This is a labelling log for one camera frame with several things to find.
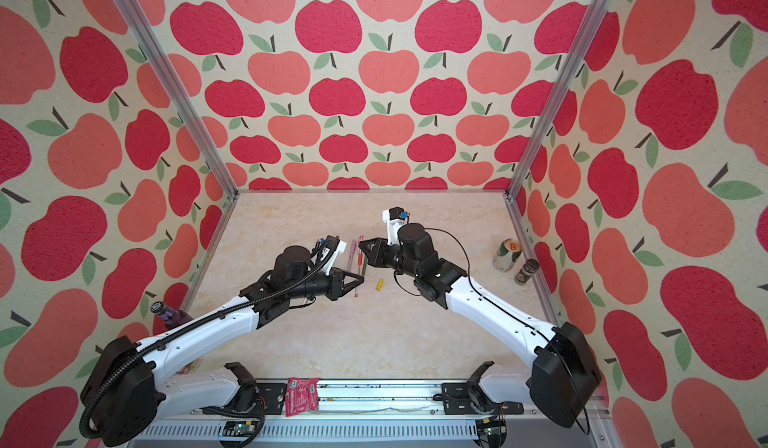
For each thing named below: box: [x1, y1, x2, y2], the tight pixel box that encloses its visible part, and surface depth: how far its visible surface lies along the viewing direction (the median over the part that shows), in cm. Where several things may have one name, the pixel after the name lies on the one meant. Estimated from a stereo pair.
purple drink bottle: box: [150, 301, 193, 330], surface depth 73 cm
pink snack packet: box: [285, 377, 320, 417], surface depth 76 cm
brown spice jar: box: [514, 258, 540, 286], surface depth 91 cm
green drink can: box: [493, 238, 523, 272], surface depth 94 cm
